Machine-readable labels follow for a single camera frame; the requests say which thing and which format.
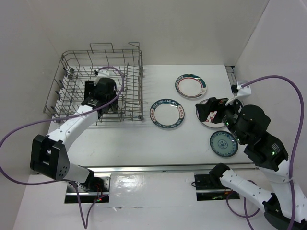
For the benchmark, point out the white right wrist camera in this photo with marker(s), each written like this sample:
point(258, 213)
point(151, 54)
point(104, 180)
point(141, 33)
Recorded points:
point(240, 92)

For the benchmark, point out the white plate red characters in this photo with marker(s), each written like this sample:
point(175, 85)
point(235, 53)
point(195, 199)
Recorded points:
point(209, 120)

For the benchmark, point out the blue white patterned plate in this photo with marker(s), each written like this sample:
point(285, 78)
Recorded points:
point(223, 144)

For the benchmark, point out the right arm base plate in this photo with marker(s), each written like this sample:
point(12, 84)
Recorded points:
point(207, 191)

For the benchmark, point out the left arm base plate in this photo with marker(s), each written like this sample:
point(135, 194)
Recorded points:
point(88, 195)

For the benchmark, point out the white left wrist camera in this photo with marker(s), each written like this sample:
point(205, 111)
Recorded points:
point(98, 76)

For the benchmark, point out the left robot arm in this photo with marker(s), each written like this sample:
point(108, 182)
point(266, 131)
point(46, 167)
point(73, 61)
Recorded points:
point(49, 155)

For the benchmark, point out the silver aluminium side rail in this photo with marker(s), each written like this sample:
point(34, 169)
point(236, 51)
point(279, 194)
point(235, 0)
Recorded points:
point(231, 75)

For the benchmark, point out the white plate teal red rim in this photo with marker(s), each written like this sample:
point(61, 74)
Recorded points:
point(190, 86)

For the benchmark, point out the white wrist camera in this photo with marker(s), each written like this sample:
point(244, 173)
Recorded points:
point(240, 92)
point(98, 76)

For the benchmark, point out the grey wire dish rack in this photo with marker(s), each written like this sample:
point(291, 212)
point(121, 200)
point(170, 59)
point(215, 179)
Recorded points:
point(76, 67)

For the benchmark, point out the silver aluminium front rail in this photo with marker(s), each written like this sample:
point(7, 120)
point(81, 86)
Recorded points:
point(144, 169)

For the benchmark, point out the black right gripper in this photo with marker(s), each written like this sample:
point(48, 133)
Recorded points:
point(213, 103)

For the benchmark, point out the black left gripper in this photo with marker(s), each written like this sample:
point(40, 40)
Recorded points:
point(89, 87)

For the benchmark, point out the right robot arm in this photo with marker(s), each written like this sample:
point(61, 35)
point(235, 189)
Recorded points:
point(285, 207)

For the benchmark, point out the white plate teal lettered rim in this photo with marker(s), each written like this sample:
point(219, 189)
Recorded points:
point(167, 113)

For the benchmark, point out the black round plate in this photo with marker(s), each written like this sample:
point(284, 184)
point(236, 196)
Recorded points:
point(114, 107)

